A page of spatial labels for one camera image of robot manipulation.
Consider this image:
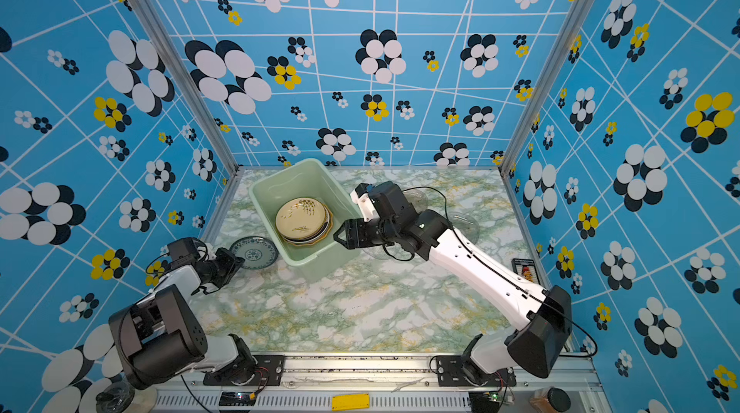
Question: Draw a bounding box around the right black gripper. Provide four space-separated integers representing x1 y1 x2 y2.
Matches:
333 218 403 250

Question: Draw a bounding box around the small teal patterned plate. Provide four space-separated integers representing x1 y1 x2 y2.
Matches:
229 236 279 270

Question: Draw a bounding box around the beige bowl plate with leaves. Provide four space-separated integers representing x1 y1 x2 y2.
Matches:
275 197 330 241

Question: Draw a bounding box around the light green plastic bin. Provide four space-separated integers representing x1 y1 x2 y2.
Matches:
250 158 360 282

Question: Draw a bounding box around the clear glass plate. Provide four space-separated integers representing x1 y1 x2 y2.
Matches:
449 212 481 243

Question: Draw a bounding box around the yellow dotted plate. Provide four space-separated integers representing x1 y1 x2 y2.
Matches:
281 218 333 246

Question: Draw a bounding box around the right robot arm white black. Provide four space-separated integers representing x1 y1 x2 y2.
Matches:
333 182 574 385

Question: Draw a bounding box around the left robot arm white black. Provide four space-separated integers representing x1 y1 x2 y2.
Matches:
109 238 258 390

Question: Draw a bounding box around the clear tape roll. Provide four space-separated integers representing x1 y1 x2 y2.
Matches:
96 381 157 413

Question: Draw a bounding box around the black battery charger box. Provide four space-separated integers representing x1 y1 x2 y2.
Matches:
512 258 542 285

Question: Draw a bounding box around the brown jar black lid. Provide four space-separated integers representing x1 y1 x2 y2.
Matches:
529 387 572 413

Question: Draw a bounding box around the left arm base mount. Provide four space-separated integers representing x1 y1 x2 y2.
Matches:
202 354 286 387

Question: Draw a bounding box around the yellow tag on rail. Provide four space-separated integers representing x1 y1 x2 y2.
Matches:
331 393 371 412

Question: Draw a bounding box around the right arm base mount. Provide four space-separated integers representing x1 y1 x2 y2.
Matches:
429 355 518 390

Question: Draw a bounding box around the aluminium front rail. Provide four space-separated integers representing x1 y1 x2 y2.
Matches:
153 352 611 412

